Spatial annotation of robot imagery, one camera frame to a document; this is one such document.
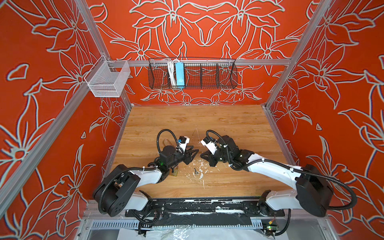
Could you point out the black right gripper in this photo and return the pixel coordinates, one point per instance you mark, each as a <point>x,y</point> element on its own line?
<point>209,158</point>

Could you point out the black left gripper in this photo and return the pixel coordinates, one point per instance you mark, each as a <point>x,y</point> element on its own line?
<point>187,158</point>

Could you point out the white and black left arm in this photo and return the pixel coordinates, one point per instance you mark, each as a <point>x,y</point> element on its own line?
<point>118,190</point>

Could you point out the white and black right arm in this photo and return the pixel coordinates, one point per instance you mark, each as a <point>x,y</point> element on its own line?
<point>310,190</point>

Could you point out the light blue box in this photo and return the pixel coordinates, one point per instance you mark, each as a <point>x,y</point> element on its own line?
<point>180,75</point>

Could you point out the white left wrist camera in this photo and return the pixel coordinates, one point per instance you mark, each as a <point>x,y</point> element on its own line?
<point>182,143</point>

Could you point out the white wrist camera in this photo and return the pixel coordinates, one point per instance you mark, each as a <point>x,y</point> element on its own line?
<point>182,143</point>
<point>209,144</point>

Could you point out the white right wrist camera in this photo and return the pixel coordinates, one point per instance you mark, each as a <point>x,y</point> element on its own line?
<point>209,144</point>

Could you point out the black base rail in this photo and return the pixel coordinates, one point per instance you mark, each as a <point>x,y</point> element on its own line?
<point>236,212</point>

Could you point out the black wire wall basket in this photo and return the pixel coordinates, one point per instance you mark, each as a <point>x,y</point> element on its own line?
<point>200,73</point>

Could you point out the white mesh wall basket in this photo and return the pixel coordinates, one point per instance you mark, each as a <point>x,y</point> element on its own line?
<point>105,80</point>

